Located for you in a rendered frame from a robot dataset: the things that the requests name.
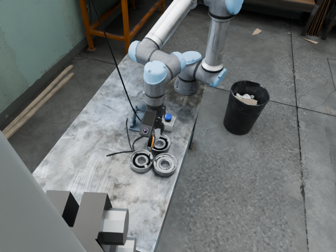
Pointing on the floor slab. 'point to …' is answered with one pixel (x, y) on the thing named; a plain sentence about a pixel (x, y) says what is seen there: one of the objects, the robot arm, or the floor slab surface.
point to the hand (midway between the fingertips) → (152, 138)
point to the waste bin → (232, 105)
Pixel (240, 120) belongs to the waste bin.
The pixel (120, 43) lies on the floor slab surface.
